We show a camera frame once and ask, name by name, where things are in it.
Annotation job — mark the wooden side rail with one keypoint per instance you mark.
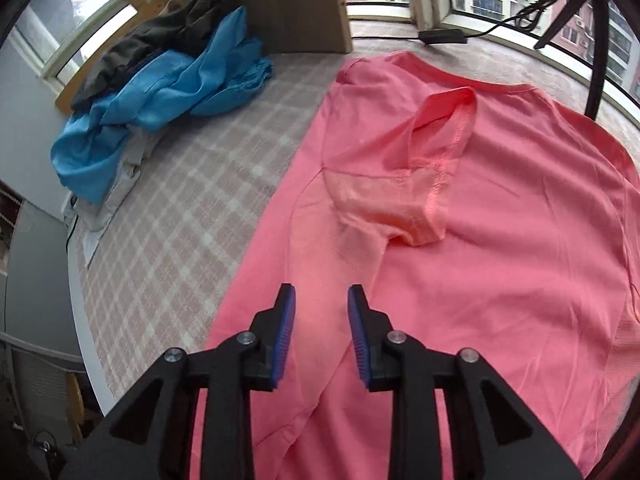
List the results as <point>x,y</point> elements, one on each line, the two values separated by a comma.
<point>64,97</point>

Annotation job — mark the blue garment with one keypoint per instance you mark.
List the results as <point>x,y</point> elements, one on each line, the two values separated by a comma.
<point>165,85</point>

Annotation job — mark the black tripod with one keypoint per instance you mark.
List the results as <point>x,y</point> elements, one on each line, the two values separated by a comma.
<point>597,60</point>

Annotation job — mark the light wooden board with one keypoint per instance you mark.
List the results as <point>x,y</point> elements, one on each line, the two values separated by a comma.
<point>295,5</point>

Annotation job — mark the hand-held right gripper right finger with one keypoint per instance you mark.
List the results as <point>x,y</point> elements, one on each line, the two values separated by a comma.
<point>359,340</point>

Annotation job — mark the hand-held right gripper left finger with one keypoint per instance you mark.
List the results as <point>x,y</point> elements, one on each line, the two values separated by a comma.
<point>284,340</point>

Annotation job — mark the pink plaid blanket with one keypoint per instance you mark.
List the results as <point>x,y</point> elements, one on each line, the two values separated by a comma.
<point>190,200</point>

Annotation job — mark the dark olive garment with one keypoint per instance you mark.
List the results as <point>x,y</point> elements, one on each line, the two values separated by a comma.
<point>145,45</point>

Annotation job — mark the pink t-shirt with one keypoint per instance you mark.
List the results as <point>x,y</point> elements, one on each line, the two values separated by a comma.
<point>500,260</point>

